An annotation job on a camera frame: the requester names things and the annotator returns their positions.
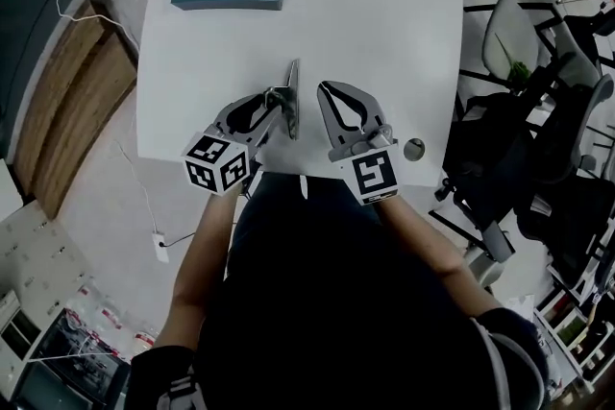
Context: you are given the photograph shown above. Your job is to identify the person's left forearm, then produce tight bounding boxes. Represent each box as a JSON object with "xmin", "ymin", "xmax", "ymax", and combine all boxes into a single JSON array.
[{"xmin": 153, "ymin": 192, "xmax": 240, "ymax": 351}]

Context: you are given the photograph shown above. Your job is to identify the black mesh office chair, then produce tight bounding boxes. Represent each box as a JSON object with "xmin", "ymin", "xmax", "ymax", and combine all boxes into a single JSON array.
[{"xmin": 513, "ymin": 186, "xmax": 615, "ymax": 303}]

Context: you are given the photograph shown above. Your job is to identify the round grey table grommet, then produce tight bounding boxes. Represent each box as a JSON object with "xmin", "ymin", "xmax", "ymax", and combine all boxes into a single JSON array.
[{"xmin": 403, "ymin": 137, "xmax": 427, "ymax": 161}]

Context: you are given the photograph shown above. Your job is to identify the white cabinet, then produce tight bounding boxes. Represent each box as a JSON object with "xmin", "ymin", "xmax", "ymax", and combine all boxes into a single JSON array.
[{"xmin": 0, "ymin": 200, "xmax": 93, "ymax": 328}]

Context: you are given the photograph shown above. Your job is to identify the clear plastic bags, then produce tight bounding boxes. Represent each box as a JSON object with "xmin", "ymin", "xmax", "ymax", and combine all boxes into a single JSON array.
[{"xmin": 61, "ymin": 285, "xmax": 158, "ymax": 364}]

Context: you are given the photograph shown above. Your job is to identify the person's right forearm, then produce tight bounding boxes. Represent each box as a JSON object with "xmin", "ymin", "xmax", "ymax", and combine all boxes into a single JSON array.
[{"xmin": 378, "ymin": 195, "xmax": 504, "ymax": 319}]

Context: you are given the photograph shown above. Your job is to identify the wooden platform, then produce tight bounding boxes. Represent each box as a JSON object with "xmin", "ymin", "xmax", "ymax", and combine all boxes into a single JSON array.
[{"xmin": 11, "ymin": 0, "xmax": 139, "ymax": 222}]

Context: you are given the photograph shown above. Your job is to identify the metal binder clip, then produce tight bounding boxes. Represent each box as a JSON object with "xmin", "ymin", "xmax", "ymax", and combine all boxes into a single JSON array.
[{"xmin": 262, "ymin": 58, "xmax": 302, "ymax": 142}]

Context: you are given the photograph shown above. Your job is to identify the white power strip with black cable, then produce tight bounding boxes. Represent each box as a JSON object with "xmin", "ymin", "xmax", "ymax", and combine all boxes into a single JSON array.
[{"xmin": 151, "ymin": 229, "xmax": 198, "ymax": 264}]

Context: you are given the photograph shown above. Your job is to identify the black office chair with phone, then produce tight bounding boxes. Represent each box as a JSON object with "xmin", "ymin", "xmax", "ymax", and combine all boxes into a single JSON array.
[{"xmin": 429, "ymin": 88, "xmax": 587, "ymax": 263}]

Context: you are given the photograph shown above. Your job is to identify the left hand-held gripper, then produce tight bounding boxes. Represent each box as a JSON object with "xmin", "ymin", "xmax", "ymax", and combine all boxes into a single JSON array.
[{"xmin": 181, "ymin": 92, "xmax": 283, "ymax": 198}]

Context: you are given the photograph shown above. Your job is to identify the light grey shell chair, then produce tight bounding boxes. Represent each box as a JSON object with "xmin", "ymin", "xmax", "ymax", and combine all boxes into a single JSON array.
[{"xmin": 481, "ymin": 0, "xmax": 543, "ymax": 88}]

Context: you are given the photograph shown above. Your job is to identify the person's dark torso clothing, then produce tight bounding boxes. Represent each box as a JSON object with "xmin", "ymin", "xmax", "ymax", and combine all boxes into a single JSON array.
[{"xmin": 126, "ymin": 169, "xmax": 550, "ymax": 410}]

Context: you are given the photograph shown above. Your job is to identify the black storage bin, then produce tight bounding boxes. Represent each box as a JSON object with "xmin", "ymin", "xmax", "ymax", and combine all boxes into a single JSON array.
[{"xmin": 12, "ymin": 307, "xmax": 132, "ymax": 410}]

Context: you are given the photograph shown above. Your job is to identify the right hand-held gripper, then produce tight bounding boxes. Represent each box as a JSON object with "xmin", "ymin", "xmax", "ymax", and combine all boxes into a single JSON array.
[{"xmin": 316, "ymin": 80, "xmax": 401, "ymax": 207}]

